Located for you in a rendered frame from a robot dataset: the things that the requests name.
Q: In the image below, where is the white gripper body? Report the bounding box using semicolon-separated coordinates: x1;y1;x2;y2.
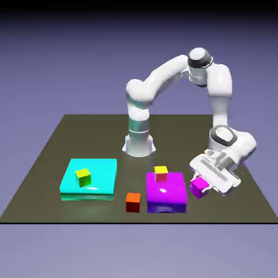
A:
189;153;242;194

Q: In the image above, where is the small magenta cube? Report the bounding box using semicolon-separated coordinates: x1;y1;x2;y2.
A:
189;176;210;199

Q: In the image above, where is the small yellow cube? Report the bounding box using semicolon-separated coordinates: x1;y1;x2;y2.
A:
74;168;92;188
154;165;168;183

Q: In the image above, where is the small orange cube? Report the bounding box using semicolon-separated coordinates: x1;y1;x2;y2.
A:
125;192;142;213

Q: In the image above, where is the large magenta box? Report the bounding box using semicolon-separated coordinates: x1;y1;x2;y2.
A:
146;172;188;214

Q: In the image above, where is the large cyan box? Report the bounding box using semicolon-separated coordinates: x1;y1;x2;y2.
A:
59;158;118;201

